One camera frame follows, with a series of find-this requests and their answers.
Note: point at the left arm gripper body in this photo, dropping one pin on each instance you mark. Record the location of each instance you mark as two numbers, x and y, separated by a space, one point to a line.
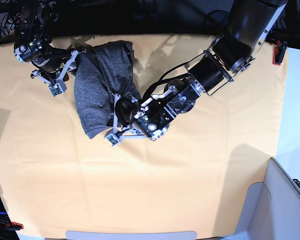
150 120

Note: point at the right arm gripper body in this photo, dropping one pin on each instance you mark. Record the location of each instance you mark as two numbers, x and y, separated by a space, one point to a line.
55 64

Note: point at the grey long-sleeve shirt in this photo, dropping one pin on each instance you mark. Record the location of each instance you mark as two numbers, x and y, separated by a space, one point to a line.
113 73

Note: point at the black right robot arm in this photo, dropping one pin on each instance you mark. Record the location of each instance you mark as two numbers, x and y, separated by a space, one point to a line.
34 42

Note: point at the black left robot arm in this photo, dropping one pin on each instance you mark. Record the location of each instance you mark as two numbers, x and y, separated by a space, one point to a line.
229 54

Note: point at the yellow table cloth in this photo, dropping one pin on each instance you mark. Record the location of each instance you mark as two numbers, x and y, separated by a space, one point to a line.
53 178

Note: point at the grey tray edge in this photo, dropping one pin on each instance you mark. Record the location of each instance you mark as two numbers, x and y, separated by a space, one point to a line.
81 235

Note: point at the red black clamp left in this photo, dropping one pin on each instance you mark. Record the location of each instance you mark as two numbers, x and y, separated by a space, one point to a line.
13 226

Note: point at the red black clamp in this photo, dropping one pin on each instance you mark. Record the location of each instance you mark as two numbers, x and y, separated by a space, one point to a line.
13 226
279 52

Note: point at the red black clamp right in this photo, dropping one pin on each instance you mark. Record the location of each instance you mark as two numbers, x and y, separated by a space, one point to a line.
279 52

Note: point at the white cardboard box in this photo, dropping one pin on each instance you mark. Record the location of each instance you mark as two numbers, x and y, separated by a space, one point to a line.
271 210

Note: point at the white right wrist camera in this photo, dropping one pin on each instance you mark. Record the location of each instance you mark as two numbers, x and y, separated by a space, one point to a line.
57 89

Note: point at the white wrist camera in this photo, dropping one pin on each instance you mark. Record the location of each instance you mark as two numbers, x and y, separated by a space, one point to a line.
113 139
57 89

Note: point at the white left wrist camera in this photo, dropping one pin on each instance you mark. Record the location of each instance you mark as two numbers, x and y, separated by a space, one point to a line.
113 139

